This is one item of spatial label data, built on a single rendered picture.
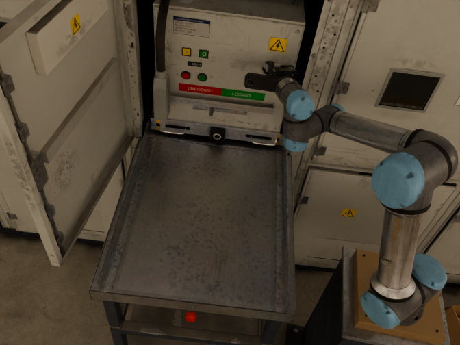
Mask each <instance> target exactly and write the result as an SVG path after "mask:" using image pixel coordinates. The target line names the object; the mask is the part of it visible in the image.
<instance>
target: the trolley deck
mask: <svg viewBox="0 0 460 345"><path fill-rule="evenodd" d="M141 141H142V137H139V139H138V143H137V145H136V149H135V151H134V154H133V157H132V160H131V163H130V166H129V170H128V172H127V176H126V178H125V182H124V184H123V188H122V190H121V193H120V197H119V200H118V203H117V206H116V209H115V212H114V215H113V218H112V221H111V224H110V227H109V230H108V232H107V236H106V239H105V242H104V245H103V248H102V251H101V255H100V258H99V261H98V264H97V267H96V270H95V272H94V276H93V278H92V282H91V284H90V288H89V292H90V295H91V299H95V300H102V301H113V302H119V303H130V304H137V305H147V306H154V307H165V308H171V309H182V310H188V311H190V310H191V306H193V307H194V311H199V312H205V313H212V314H223V315H229V316H240V317H247V318H258V319H264V320H275V321H282V322H293V320H294V318H295V316H296V283H295V256H294V206H293V180H292V155H288V156H287V177H288V218H289V260H290V304H289V307H288V309H287V314H282V313H276V312H274V215H275V154H274V153H264V152H258V151H247V150H242V149H231V148H225V147H219V146H208V145H202V144H192V143H186V142H175V141H170V140H159V139H156V140H155V144H154V147H153V151H152V154H151V158H150V161H149V165H148V168H147V171H146V175H145V178H144V182H143V185H142V189H141V192H140V196H139V199H138V204H137V206H136V210H135V213H134V216H133V220H132V223H131V227H130V230H129V235H128V237H127V241H126V244H125V248H124V251H123V256H122V258H121V261H120V266H119V268H118V272H117V275H116V279H115V282H114V287H113V289H112V293H108V292H98V289H99V287H98V284H97V277H98V275H99V271H100V269H101V265H102V263H103V258H104V256H105V252H106V250H107V246H108V244H109V240H110V237H111V234H112V231H113V228H114V225H115V222H116V218H117V215H118V212H119V209H120V206H121V203H122V200H123V197H124V194H125V190H126V188H127V184H128V181H129V178H130V175H131V172H132V169H133V165H134V162H135V160H136V156H137V154H138V150H139V148H140V143H141Z"/></svg>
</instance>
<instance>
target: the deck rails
mask: <svg viewBox="0 0 460 345"><path fill-rule="evenodd" d="M155 140H156V138H148V128H147V126H146V129H145V131H144V135H143V137H142V141H141V143H140V148H139V150H138V154H137V156H136V160H135V162H134V165H133V169H132V172H131V175H130V178H129V181H128V184H127V188H126V190H125V194H124V197H123V200H122V203H121V206H120V209H119V212H118V215H117V218H116V222H115V225H114V228H113V231H112V234H111V237H110V240H109V244H108V246H107V250H106V252H105V256H104V258H103V263H102V265H101V269H100V271H99V275H98V277H97V284H98V287H99V289H98V292H108V293H112V289H113V287H114V282H115V279H116V275H117V272H118V268H119V266H120V261H121V258H122V256H123V251H124V248H125V244H126V241H127V237H128V235H129V230H130V227H131V223H132V220H133V216H134V213H135V210H136V206H137V204H138V199H139V196H140V192H141V189H142V185H143V182H144V178H145V175H146V171H147V168H148V165H149V161H150V158H151V154H152V151H153V147H154V144H155ZM289 304H290V260H289V218H288V150H287V149H286V148H285V150H284V153H283V154H280V153H275V215H274V312H276V313H282V314H287V313H288V307H289Z"/></svg>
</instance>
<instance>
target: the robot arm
mask: <svg viewBox="0 0 460 345"><path fill-rule="evenodd" d="M279 66H280V67H279ZM288 67H292V68H293V69H291V68H288ZM296 72H297V70H296V69H295V68H294V67H293V66H292V65H281V64H275V63H274V62H273V61H266V62H264V64H263V65H262V74H257V73H247V74H246V75H245V78H244V86H245V88H250V89H255V90H263V91H268V92H275V94H276V96H277V98H278V99H279V100H280V102H281V103H282V104H283V144H284V147H285V148H286V149H287V150H289V151H292V152H301V151H304V150H305V149H306V148H307V145H308V143H309V141H308V139H311V138H313V137H316V136H318V135H320V134H322V133H324V132H329V133H332V134H335V135H337V136H340V137H343V138H346V139H349V140H352V141H354V142H358V143H360V144H364V145H366V146H370V147H372V148H374V149H378V150H380V151H384V152H386V153H390V154H391V155H389V156H387V157H386V158H385V159H384V160H383V161H381V162H380V163H379V164H378V165H377V166H376V168H375V169H374V171H373V173H372V189H373V190H374V191H376V194H375V195H376V197H377V198H378V200H379V201H380V203H381V205H382V206H383V207H384V208H385V212H384V219H383V230H382V236H381V247H380V253H379V264H378V270H376V271H375V272H374V273H373V274H372V276H371V280H370V288H369V290H368V291H367V292H364V293H363V294H362V295H361V298H360V302H361V306H362V308H363V310H364V311H365V313H366V315H367V316H368V317H369V318H370V319H371V320H372V321H373V322H374V323H375V324H377V325H378V326H380V327H382V328H384V329H393V328H394V327H395V326H397V325H401V326H411V325H413V324H415V323H416V322H418V321H419V320H420V319H421V317H422V316H423V314H424V309H425V305H426V304H427V303H428V302H429V301H430V300H431V299H432V298H433V297H434V295H436V293H438V292H439V291H440V290H441V289H442V288H443V287H444V285H445V284H446V282H447V275H446V271H445V269H444V267H443V266H442V265H441V264H440V263H439V262H438V261H437V260H436V259H435V258H433V257H431V256H430V255H425V254H424V253H416V245H417V241H418V234H419V230H420V222H421V218H422V214H424V213H425V212H427V211H428V210H429V209H430V206H431V201H432V197H433V191H434V189H435V188H437V187H438V186H440V185H441V184H443V183H445V182H447V180H449V179H450V178H451V177H452V176H453V175H454V173H455V172H456V170H457V166H458V155H457V151H456V149H455V147H454V146H453V145H452V144H451V143H450V141H449V140H447V139H445V138H444V137H443V136H441V135H438V134H436V133H433V132H431V131H427V130H423V129H414V130H413V131H412V130H408V129H404V128H401V127H397V126H394V125H390V124H387V123H382V122H380V121H377V120H372V119H370V118H366V117H363V116H358V115H355V114H351V113H348V112H345V110H344V108H343V107H341V105H339V104H337V103H333V104H330V105H326V106H324V107H322V108H320V109H318V110H315V111H314V108H315V105H314V101H313V100H312V98H311V96H310V95H309V93H308V92H306V91H305V90H304V89H303V88H302V87H301V86H302V81H297V80H296ZM294 77H295V78H294Z"/></svg>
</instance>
